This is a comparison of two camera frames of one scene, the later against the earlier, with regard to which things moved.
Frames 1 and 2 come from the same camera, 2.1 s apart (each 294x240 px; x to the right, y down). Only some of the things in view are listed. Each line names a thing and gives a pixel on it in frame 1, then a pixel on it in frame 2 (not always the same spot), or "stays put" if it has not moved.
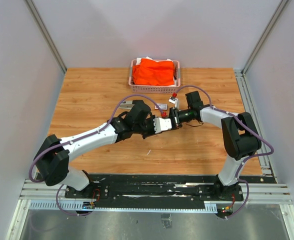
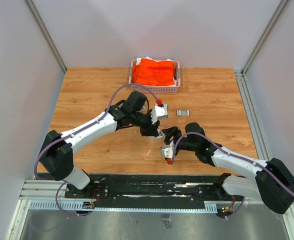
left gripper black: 153,131 stays put
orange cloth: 152,72 stays put
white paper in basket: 138,60 stays put
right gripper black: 174,116 to 170,132
